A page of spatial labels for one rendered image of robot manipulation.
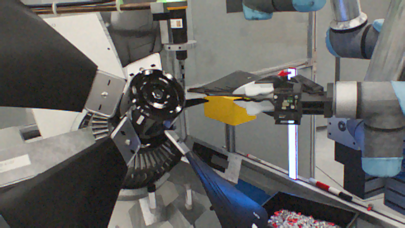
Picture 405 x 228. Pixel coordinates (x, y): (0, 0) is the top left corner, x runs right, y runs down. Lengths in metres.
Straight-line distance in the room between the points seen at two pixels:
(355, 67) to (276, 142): 2.63
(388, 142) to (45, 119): 0.76
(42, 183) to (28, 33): 0.30
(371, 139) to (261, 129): 1.29
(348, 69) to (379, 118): 3.83
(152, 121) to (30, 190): 0.25
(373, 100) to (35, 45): 0.65
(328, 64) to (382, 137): 3.11
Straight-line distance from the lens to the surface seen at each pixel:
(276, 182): 1.31
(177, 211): 0.98
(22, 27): 0.88
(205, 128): 1.90
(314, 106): 0.86
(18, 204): 0.71
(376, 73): 0.99
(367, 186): 1.45
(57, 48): 0.87
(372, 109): 0.87
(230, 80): 1.07
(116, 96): 0.88
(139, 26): 0.99
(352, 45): 1.46
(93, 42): 1.22
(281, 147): 2.28
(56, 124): 1.07
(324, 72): 3.97
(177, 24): 0.89
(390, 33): 0.98
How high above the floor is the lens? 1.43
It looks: 18 degrees down
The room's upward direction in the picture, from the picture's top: 4 degrees counter-clockwise
